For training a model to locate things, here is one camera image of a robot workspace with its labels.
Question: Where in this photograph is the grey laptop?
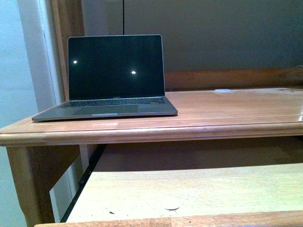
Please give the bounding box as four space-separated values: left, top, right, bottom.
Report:
32 35 178 122

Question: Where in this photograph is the wooden desk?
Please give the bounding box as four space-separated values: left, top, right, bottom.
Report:
0 0 303 227

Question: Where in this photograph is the wooden pull-out keyboard tray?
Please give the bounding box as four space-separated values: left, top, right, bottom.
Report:
34 163 303 227

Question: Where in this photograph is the black tray slide rail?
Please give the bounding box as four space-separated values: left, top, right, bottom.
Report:
60 144 106 223

